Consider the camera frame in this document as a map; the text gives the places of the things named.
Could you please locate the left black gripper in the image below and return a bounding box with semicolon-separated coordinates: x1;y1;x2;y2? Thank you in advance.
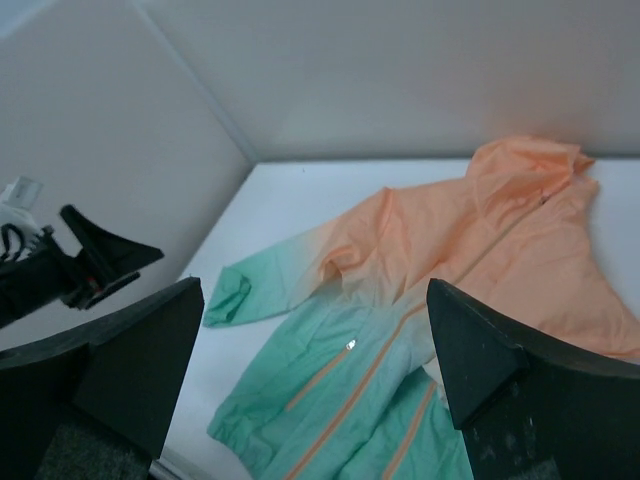
1;205;164;328

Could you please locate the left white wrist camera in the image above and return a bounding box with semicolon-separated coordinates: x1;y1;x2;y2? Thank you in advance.
1;176;43;240

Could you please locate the orange and teal gradient jacket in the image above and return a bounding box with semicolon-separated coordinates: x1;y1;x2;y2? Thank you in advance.
203;137;639;479

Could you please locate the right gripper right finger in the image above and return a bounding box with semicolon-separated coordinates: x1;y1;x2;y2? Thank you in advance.
426;279;639;479

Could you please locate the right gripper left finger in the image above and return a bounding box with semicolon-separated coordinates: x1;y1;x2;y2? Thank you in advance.
1;277;204;479

